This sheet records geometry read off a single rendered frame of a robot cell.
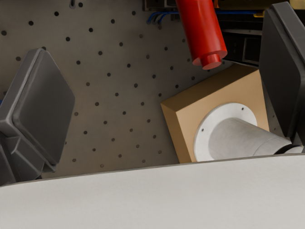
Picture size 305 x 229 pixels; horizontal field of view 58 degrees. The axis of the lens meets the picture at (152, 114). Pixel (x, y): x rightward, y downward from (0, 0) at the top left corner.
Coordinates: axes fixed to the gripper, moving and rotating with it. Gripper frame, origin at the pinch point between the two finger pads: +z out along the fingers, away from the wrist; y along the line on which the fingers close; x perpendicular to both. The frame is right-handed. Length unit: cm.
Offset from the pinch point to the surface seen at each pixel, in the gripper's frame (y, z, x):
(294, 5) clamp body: 12.7, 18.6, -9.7
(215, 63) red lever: 2.9, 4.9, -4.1
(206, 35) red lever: 2.5, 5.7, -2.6
